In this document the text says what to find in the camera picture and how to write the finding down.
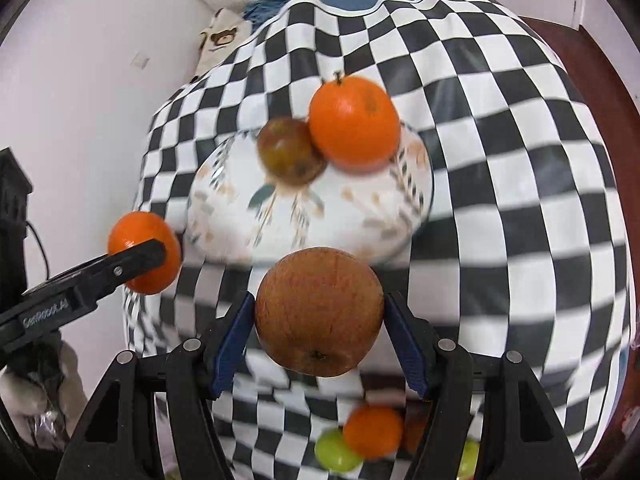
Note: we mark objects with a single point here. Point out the large orange with stem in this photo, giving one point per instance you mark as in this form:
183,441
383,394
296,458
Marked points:
354,121

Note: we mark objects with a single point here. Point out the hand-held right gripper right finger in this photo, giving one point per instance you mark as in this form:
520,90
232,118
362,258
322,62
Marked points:
404,345

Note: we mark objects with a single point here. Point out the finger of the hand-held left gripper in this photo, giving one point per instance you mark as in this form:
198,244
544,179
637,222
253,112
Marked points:
100,272

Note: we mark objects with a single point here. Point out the brown round apple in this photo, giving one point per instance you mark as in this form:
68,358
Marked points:
319,310

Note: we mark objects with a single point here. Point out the grey cloth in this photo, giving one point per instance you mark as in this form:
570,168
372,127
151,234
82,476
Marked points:
55,400

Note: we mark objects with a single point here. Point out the white floral plate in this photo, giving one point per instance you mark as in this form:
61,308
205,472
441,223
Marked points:
320,220

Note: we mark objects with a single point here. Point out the small orange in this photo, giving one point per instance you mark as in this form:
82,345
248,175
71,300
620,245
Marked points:
135,232
374,432

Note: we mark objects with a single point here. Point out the bear-printed cream cloth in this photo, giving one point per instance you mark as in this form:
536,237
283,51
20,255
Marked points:
220,40

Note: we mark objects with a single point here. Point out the black-and-white checkered tablecloth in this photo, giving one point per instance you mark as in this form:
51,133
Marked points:
500,160

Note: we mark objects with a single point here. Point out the brown-green round fruit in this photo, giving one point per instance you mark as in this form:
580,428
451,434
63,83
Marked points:
287,152

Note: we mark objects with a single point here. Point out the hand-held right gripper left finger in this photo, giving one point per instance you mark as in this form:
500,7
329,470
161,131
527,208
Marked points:
234,345

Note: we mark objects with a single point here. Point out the black box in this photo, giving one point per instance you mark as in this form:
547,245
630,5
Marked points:
12,200

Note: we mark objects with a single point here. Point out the green round fruit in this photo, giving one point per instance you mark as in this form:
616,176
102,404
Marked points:
469,457
332,455

